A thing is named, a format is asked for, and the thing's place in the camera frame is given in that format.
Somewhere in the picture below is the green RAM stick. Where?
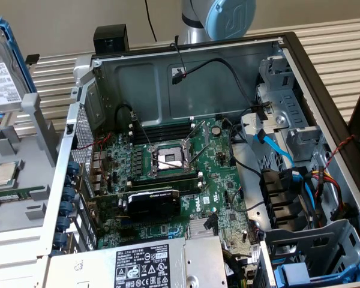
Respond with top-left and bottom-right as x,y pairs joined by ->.
0,185 -> 46,208

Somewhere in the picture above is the red yellow power wire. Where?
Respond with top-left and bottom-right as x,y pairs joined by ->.
305,167 -> 358,223

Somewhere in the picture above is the red black twisted wire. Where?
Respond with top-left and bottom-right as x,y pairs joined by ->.
323,134 -> 356,170

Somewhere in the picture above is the braided power cable bundle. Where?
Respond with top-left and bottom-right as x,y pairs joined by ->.
221,248 -> 260,288

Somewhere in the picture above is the silver chipset heatsink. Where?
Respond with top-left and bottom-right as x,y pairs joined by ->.
187,218 -> 218,240

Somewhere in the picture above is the thin black cable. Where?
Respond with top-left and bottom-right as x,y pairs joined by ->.
143,0 -> 157,41

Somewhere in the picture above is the long black cable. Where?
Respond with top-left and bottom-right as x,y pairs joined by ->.
227,106 -> 269,178

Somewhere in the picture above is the white metal base frame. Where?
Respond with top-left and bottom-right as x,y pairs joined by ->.
0,55 -> 92,288

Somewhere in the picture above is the silver CPU chip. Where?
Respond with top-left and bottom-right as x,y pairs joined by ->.
0,160 -> 22,191

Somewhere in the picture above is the open grey PC case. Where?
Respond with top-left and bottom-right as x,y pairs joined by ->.
35,29 -> 360,288

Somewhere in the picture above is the grey power supply unit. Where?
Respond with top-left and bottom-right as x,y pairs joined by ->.
46,235 -> 229,288

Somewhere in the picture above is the black graphics card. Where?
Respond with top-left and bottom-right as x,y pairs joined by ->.
88,187 -> 182,223

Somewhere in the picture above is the green Dell motherboard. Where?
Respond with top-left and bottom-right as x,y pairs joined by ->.
89,116 -> 262,271

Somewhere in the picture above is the CPU socket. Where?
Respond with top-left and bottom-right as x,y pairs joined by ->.
146,140 -> 199,181

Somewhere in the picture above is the blue disk carrier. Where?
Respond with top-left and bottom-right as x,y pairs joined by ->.
272,251 -> 360,284

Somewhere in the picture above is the grey metal drive cage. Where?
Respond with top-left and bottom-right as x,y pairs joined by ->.
239,55 -> 332,169

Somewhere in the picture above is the hard disk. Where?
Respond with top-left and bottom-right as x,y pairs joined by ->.
0,16 -> 34,119

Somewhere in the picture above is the black flat connector cable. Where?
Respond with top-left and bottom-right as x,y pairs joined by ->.
205,212 -> 220,235

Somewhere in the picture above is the metal socket cover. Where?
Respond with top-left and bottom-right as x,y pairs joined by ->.
182,119 -> 212,149

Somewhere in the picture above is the black cable with hanging connector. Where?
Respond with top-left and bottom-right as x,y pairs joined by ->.
170,57 -> 272,122

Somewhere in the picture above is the metal locking lever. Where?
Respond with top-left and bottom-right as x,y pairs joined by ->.
130,111 -> 153,149
155,157 -> 185,169

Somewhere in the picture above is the grey parts rack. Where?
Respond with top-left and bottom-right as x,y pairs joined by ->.
0,92 -> 68,235

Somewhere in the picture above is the thin black red wire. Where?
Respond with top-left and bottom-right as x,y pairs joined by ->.
169,41 -> 188,79

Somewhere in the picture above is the black box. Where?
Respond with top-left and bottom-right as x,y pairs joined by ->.
93,24 -> 130,55

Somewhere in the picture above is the blue SATA wire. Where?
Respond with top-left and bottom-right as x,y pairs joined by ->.
290,167 -> 319,211
253,128 -> 296,169

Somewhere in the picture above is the black looped cable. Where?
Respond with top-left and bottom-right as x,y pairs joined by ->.
114,103 -> 139,133

